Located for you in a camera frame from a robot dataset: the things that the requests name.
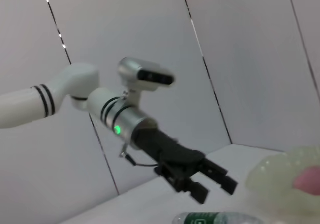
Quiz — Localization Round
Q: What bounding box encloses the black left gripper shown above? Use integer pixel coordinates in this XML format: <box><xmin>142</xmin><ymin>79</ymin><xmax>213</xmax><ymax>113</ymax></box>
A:
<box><xmin>133</xmin><ymin>126</ymin><xmax>239</xmax><ymax>205</ymax></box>

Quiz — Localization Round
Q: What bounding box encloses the clear green-label water bottle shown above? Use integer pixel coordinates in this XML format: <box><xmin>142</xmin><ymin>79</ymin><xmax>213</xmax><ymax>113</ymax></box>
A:
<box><xmin>172</xmin><ymin>211</ymin><xmax>263</xmax><ymax>224</ymax></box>

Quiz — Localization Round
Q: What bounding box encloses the pink toy peach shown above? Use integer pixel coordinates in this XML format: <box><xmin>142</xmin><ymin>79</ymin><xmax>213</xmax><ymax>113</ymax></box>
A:
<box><xmin>292</xmin><ymin>165</ymin><xmax>320</xmax><ymax>192</ymax></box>

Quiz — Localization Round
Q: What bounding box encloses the pale green fruit plate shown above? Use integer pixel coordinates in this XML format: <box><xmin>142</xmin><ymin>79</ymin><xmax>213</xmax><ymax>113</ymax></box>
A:
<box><xmin>244</xmin><ymin>145</ymin><xmax>320</xmax><ymax>224</ymax></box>

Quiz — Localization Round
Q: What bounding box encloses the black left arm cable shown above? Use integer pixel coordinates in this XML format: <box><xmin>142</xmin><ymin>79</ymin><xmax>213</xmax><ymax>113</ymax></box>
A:
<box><xmin>119</xmin><ymin>143</ymin><xmax>161</xmax><ymax>167</ymax></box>

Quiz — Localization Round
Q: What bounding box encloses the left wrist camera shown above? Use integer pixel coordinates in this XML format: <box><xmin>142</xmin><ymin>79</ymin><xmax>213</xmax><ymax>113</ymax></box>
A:
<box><xmin>117</xmin><ymin>57</ymin><xmax>176</xmax><ymax>108</ymax></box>

